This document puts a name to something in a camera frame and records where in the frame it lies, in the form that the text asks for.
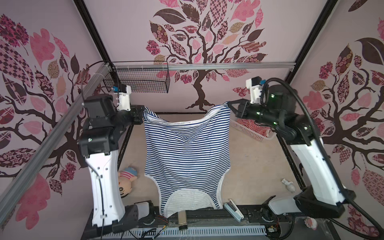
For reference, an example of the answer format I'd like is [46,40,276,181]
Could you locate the silver left aluminium bar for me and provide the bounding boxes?
[1,62,111,224]

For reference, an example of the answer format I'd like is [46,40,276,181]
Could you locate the pink white small toy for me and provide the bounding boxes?
[304,217,318,230]

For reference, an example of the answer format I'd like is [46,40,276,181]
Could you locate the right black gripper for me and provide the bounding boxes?
[226,99,279,130]

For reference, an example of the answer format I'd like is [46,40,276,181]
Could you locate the small white figurine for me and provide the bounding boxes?
[281,179,296,193]

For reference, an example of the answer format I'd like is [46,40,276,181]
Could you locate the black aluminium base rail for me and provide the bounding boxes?
[86,203,331,224]

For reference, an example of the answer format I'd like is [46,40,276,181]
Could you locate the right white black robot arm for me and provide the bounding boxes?
[228,80,348,219]

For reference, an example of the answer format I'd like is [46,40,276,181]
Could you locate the white slotted cable duct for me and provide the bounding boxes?
[94,225,267,240]

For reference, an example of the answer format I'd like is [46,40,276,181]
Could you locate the navy white striped tank top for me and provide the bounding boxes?
[144,103,231,218]

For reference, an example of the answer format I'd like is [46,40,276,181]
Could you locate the black wire mesh basket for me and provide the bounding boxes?
[103,60,171,94]

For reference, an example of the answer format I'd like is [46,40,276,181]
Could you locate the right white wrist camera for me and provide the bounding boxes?
[246,77,266,104]

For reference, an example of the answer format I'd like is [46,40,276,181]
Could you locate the white stapler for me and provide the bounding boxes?
[223,199,244,223]

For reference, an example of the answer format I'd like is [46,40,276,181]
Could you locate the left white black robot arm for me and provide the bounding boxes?
[79,93,155,240]

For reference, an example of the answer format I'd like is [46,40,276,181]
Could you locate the plush doll striped hat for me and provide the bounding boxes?
[118,167,138,198]

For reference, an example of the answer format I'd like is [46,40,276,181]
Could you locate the white plastic laundry basket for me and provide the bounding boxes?
[230,118,276,142]

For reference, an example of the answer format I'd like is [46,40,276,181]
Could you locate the silver aluminium bar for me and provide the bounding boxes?
[1,62,111,224]
[109,61,296,71]

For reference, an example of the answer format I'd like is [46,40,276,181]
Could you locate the red white striped tank top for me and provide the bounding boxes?
[236,119,272,138]

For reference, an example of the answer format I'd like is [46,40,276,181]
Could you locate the silver rear aluminium bar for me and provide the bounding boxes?
[109,61,296,71]

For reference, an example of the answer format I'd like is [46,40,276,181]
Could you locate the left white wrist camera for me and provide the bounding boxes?
[113,84,132,112]

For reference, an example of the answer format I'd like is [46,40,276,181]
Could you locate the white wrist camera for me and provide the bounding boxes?
[113,84,132,112]
[246,77,266,104]

